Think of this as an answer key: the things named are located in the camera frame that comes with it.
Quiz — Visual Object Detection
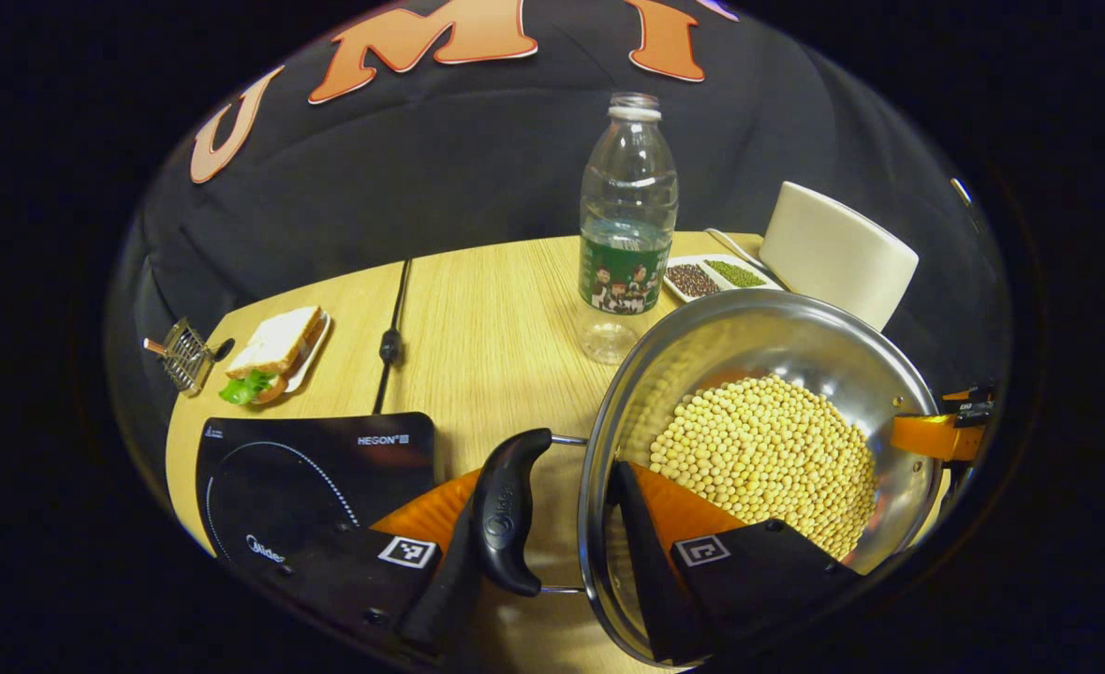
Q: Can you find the white toaster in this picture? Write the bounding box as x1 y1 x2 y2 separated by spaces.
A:
759 181 921 331

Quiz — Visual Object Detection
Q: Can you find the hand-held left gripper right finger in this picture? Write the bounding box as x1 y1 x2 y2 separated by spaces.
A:
606 461 862 666

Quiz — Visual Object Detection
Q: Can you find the heap of soybeans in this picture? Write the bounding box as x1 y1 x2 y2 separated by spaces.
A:
648 374 879 561

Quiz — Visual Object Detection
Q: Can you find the pile of red beans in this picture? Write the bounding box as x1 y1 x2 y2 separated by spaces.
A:
667 264 720 299

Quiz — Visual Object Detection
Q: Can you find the clear plastic water bottle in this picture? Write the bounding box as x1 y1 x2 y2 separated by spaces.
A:
576 92 680 366

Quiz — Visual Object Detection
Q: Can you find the small metal wire rack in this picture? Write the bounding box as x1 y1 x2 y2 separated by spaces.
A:
143 318 214 396

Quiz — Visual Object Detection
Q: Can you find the sandwich with lettuce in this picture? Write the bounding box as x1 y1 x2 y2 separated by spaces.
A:
218 306 324 406

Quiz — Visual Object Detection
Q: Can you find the stainless steel pot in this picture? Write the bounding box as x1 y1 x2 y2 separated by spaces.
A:
473 288 947 667

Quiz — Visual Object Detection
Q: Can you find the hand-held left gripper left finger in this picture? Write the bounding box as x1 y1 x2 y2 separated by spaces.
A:
276 468 488 661

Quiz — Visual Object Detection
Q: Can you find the white divided dish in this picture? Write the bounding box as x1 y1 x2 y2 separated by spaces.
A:
662 253 783 305

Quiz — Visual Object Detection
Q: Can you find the white power cable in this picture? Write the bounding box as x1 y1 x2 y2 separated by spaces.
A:
705 227 778 277

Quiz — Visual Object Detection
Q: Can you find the black power cable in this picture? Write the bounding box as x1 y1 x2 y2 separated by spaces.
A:
372 259 413 416

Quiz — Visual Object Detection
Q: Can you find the black induction cooktop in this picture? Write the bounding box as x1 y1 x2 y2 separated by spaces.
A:
195 412 436 572

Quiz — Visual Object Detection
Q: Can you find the pile of green beans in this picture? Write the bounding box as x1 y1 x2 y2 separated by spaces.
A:
705 259 767 288

